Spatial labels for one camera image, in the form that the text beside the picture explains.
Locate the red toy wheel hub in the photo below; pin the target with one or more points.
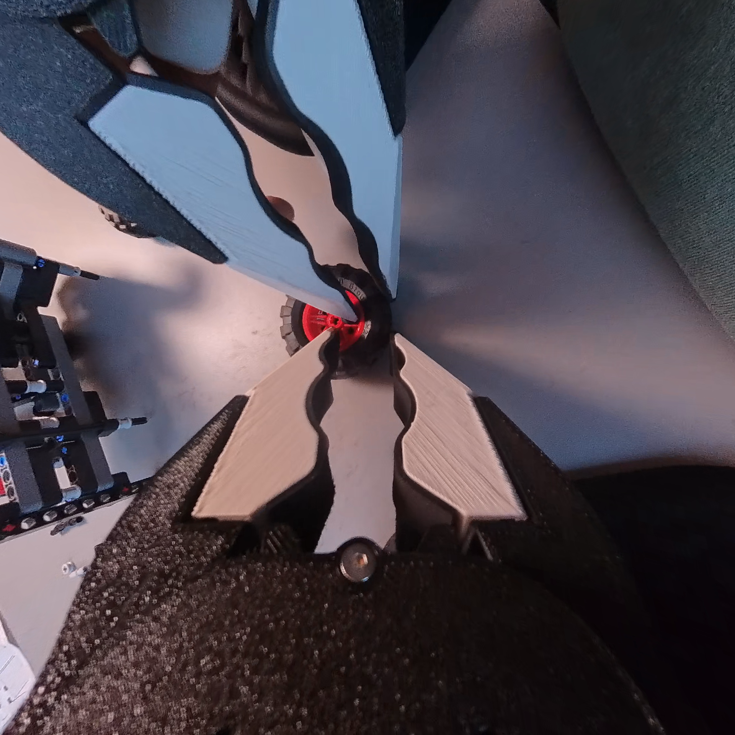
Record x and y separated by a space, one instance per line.
333 333

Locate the white toy brick truck model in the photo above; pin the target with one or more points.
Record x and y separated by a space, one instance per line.
46 436

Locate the white sticker sheet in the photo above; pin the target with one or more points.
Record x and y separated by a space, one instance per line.
12 666

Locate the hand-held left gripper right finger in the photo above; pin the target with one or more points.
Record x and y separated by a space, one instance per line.
459 454

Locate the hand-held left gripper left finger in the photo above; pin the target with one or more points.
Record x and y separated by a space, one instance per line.
264 454

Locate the black toy tire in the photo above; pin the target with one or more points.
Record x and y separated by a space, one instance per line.
293 327

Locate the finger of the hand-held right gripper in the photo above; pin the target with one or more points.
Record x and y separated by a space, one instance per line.
345 92
195 161

